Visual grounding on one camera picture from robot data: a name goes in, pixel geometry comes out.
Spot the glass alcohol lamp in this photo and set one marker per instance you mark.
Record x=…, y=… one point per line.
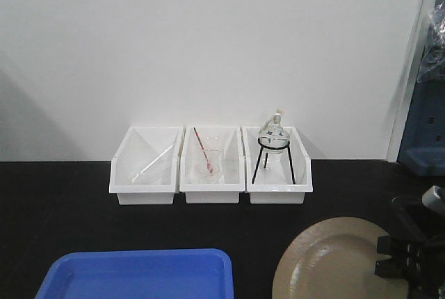
x=272, y=136

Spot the clear plastic bag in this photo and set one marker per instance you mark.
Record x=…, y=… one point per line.
x=432, y=63

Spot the black wire tripod stand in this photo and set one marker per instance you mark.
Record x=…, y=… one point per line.
x=264, y=153

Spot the clear glass beaker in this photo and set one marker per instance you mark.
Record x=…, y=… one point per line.
x=215, y=154

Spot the blue plastic tray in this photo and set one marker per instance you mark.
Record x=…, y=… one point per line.
x=180, y=273

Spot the white right storage bin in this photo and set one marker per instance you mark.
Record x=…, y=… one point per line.
x=273, y=184

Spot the clear glass stirring rod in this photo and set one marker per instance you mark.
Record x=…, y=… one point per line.
x=155, y=170

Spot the white left storage bin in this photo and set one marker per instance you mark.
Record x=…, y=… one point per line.
x=139, y=146

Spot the white storage bin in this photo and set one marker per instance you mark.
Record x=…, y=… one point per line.
x=273, y=184
x=233, y=167
x=139, y=146

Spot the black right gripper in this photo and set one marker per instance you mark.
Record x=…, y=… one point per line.
x=418, y=258

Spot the beige plate with black rim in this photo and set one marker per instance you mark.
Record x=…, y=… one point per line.
x=335, y=258

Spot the white middle storage bin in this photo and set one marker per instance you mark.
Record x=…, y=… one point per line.
x=233, y=167

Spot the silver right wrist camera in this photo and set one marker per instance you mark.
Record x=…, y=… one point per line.
x=433, y=199

